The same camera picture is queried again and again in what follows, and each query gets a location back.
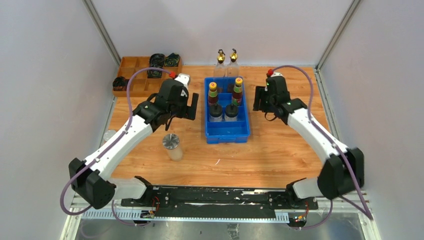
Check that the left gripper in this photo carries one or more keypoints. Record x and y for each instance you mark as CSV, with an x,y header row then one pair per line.
x,y
187,112

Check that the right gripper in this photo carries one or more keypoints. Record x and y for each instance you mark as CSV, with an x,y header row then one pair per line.
x,y
260,95

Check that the yellow cap sauce bottle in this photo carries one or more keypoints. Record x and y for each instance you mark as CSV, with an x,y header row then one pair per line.
x,y
212,97
237,93

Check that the black cap shaker jar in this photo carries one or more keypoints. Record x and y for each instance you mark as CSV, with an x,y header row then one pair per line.
x,y
231,113

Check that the silver lid spice jar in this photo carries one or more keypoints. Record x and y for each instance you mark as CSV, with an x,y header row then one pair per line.
x,y
171,142

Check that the blue plastic divided bin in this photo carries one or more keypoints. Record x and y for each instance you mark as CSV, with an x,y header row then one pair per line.
x,y
221,130

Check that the tall oil bottle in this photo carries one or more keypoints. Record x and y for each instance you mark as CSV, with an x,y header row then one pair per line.
x,y
220,68
233,68

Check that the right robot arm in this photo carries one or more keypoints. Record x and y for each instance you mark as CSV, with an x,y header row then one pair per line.
x,y
343,167

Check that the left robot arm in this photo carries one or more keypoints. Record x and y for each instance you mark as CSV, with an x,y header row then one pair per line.
x,y
91,178

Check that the wooden compartment tray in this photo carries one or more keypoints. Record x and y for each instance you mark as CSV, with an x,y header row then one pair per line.
x,y
149,81

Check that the black roll left compartment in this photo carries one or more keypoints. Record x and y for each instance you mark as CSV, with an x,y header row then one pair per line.
x,y
120,84

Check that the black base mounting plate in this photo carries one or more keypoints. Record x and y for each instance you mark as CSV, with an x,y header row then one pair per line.
x,y
220,203

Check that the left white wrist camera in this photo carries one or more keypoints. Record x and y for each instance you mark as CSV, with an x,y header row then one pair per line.
x,y
185,79

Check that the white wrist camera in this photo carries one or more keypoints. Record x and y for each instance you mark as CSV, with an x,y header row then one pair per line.
x,y
276,74
185,79

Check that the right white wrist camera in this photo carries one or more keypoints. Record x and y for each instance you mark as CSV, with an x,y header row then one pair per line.
x,y
276,74

